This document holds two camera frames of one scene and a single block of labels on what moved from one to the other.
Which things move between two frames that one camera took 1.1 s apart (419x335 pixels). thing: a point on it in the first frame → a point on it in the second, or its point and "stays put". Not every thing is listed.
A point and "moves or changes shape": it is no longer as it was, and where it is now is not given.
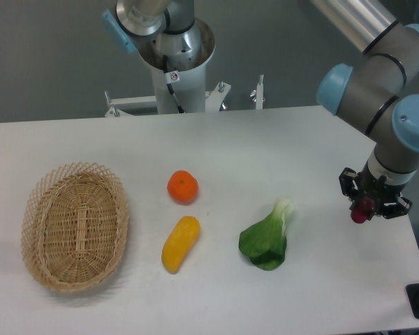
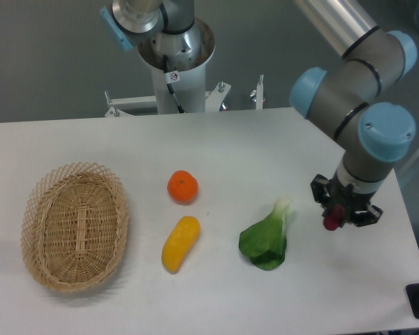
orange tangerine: (183, 186) stays put
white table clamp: (257, 95) stays put
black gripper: (376, 188) → (336, 193)
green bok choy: (265, 242) stays put
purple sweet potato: (362, 210) moves or changes shape
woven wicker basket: (74, 225) stays put
